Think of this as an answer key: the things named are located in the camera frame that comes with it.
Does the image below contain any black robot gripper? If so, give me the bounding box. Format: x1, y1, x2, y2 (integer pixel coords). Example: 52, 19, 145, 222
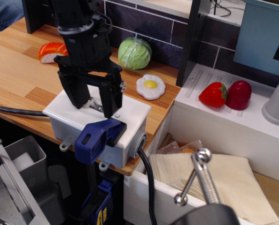
55, 20, 126, 118

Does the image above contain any clear light switch toggle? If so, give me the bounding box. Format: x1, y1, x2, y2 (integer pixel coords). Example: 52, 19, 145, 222
88, 97, 103, 113

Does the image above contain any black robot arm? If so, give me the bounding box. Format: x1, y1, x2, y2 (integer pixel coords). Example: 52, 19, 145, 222
50, 0, 125, 118

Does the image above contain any green cabbage toy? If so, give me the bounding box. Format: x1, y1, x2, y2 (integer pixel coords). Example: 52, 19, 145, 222
118, 37, 152, 70

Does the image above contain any blue bar clamp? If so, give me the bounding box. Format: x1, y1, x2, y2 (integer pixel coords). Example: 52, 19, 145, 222
74, 118, 127, 225

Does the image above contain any fried egg toy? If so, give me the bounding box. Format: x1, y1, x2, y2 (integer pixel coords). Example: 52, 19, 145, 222
136, 74, 166, 100

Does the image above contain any salmon sushi toy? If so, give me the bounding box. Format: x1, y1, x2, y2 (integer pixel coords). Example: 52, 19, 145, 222
38, 42, 68, 63

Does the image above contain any grey plastic bin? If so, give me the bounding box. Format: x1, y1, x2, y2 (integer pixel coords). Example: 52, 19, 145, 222
5, 135, 50, 203

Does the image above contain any plastic food packet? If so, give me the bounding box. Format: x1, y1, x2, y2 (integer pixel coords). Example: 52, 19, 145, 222
156, 140, 203, 154

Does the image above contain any red strawberry toy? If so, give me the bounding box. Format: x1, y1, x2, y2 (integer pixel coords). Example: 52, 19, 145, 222
198, 82, 228, 107

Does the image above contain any dark red plum toy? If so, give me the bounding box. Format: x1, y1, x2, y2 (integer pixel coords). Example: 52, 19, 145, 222
225, 80, 252, 111

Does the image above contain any folded cream cloth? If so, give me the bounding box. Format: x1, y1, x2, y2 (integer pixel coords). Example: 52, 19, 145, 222
149, 153, 279, 225

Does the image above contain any light blue cabinet box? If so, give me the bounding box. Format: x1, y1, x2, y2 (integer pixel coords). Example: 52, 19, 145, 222
234, 0, 279, 76

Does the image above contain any white electrical switch box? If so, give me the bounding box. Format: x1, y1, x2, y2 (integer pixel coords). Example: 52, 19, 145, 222
43, 84, 152, 169

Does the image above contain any black cable with green wire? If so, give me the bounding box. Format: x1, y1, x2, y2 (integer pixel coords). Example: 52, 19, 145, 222
0, 100, 49, 117

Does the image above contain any black cable from box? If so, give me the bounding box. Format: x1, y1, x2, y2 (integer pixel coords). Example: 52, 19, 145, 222
137, 148, 158, 225

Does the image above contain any dark grey left post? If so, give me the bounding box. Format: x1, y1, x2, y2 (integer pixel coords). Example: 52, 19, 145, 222
22, 0, 55, 34

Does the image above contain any metal clamp screw handle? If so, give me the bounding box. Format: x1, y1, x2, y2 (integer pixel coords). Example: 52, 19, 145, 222
174, 147, 222, 207

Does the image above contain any dark grey upright post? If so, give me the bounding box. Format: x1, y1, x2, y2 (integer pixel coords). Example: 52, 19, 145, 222
176, 0, 211, 87

